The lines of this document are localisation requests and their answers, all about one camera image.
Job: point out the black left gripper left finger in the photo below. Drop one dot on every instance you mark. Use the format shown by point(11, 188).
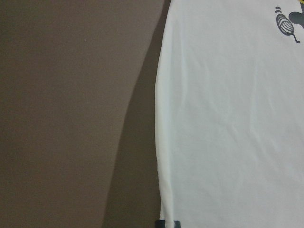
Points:
point(160, 224)

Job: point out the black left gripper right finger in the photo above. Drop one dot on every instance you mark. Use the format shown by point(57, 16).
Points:
point(176, 224)

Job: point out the cream long-sleeve cat shirt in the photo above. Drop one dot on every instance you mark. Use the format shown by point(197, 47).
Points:
point(229, 115)

